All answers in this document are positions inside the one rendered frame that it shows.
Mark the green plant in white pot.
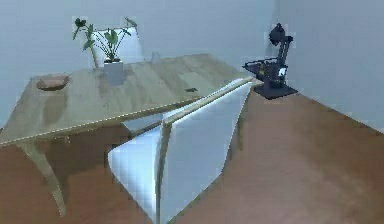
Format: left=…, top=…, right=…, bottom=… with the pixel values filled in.
left=72, top=16, right=139, bottom=86

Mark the white chair with wooden frame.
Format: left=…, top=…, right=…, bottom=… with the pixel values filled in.
left=107, top=75, right=265, bottom=224

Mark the light wooden table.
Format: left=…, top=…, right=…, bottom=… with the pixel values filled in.
left=0, top=53, right=250, bottom=218

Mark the black standing machine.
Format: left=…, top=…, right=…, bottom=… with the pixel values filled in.
left=242, top=22, right=299, bottom=101

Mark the brown bowl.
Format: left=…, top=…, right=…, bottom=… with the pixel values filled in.
left=35, top=74, right=71, bottom=92

